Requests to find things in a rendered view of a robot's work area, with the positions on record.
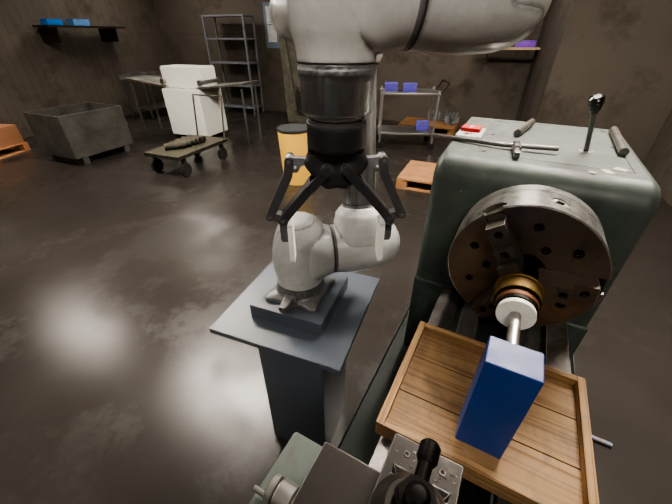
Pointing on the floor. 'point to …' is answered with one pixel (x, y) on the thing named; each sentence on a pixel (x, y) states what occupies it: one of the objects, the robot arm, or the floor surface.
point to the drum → (295, 142)
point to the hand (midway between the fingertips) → (336, 251)
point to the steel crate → (80, 130)
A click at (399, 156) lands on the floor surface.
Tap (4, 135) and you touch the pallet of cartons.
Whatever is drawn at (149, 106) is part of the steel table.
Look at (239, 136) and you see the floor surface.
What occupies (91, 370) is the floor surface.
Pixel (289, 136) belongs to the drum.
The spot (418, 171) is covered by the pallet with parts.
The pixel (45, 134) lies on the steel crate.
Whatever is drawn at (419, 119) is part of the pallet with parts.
